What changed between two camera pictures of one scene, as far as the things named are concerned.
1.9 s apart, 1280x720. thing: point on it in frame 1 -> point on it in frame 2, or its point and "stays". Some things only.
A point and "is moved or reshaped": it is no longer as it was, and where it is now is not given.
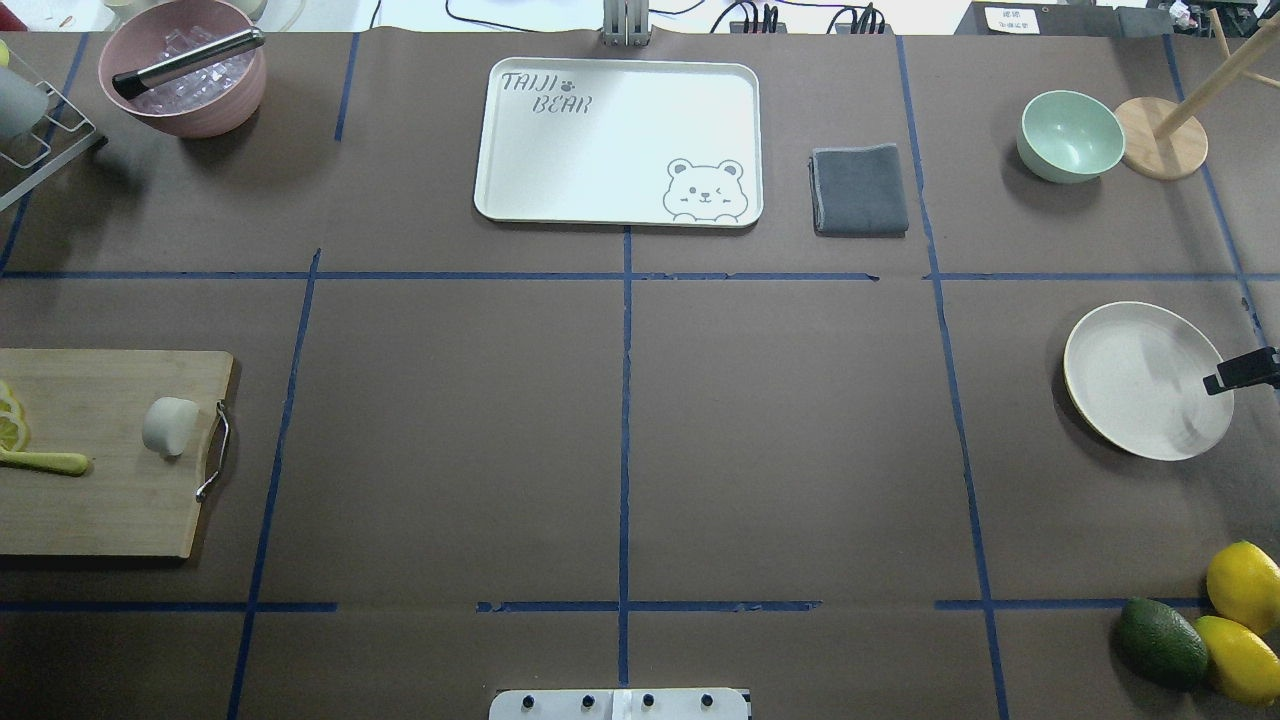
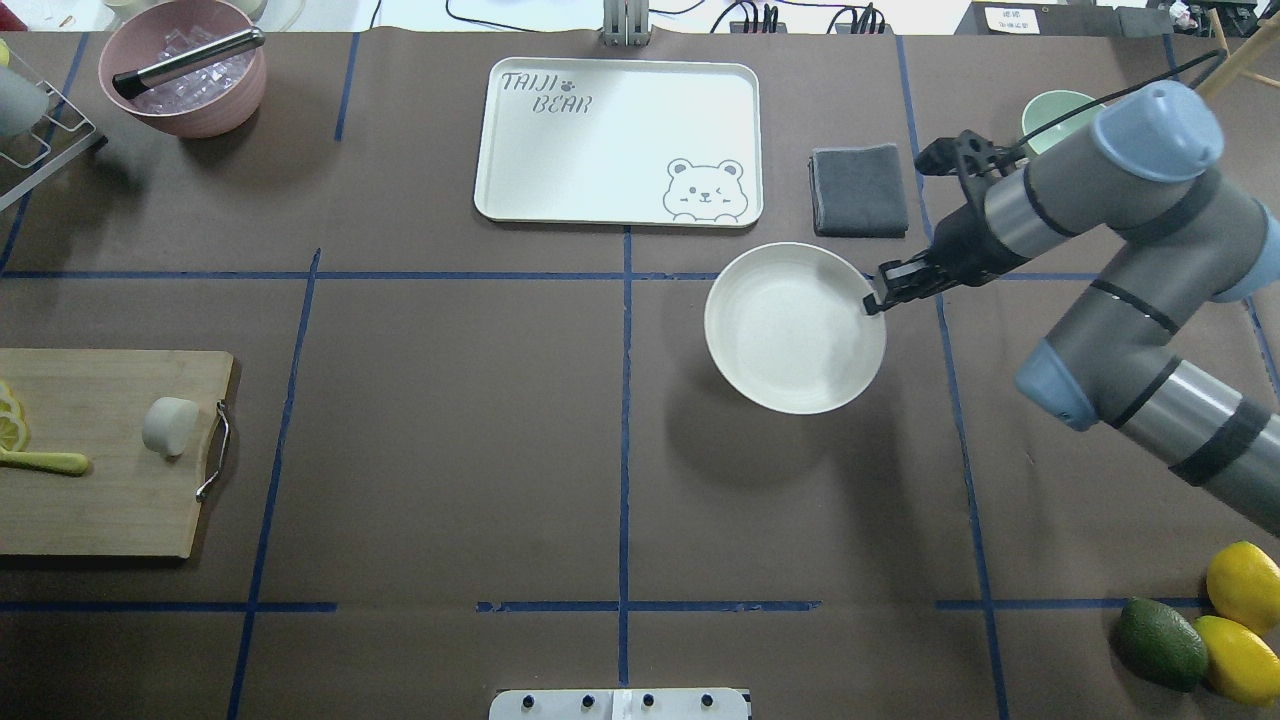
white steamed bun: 169,423 stays
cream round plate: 1136,370 is moved or reshaped
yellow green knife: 64,463 stays
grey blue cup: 23,103 stays
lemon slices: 14,424 stays
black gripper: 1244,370 -> 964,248
